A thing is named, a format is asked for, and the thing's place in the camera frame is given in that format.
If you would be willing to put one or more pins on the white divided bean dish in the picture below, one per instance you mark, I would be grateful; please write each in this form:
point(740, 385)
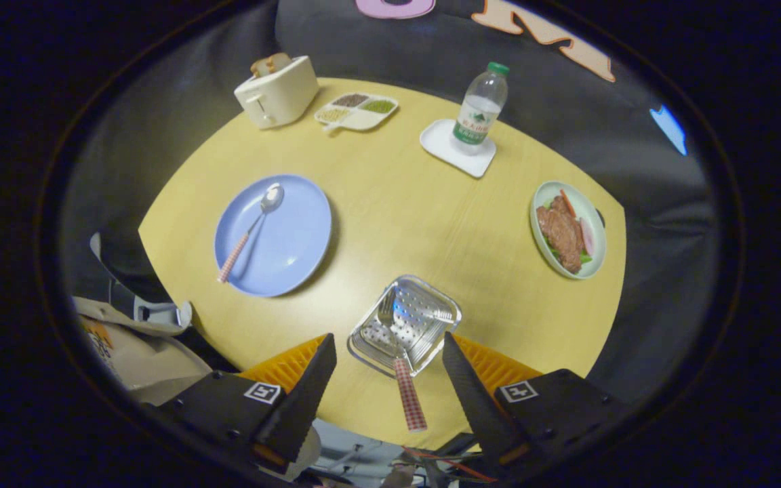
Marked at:
point(363, 120)

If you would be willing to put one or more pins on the blue round plate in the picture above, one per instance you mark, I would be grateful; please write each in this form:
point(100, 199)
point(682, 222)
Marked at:
point(295, 237)

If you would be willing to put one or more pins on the perforated metal drainer basket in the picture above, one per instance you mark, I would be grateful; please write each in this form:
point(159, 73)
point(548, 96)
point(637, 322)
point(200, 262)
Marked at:
point(424, 318)

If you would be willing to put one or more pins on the orange carrot piece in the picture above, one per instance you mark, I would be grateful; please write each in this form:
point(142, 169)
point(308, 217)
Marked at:
point(567, 202)

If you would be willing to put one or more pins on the brown meat slices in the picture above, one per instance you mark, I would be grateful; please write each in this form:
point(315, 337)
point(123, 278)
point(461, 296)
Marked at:
point(560, 234)

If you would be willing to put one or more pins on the white framed black chair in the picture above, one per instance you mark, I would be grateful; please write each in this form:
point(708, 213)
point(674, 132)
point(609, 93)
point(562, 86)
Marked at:
point(160, 315)

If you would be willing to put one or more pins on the toasted bread slice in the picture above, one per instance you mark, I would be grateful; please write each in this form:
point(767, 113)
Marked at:
point(279, 60)
point(262, 68)

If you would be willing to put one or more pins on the clear green-capped water bottle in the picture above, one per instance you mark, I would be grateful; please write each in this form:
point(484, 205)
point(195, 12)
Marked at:
point(478, 115)

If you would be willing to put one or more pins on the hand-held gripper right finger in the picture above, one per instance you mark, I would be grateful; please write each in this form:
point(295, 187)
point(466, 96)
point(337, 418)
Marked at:
point(478, 407)

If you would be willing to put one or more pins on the pale green food plate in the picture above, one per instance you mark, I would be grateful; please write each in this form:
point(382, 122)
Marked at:
point(594, 268)

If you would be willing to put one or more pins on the black backdrop cloth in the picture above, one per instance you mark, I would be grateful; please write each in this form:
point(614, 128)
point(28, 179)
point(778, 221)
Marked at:
point(567, 102)

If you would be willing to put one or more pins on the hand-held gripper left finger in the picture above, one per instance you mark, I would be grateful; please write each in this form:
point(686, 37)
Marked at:
point(295, 413)

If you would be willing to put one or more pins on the pink ham slice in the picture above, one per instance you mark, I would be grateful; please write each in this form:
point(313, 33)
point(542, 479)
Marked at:
point(588, 237)

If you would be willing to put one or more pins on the white square coaster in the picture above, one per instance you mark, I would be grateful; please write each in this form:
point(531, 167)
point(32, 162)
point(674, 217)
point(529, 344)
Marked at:
point(439, 141)

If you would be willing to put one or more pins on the cream white toaster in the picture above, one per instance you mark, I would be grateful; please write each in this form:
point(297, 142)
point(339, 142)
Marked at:
point(282, 95)

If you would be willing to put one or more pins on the beige printed cloth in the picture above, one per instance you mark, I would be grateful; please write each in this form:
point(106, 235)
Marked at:
point(139, 359)

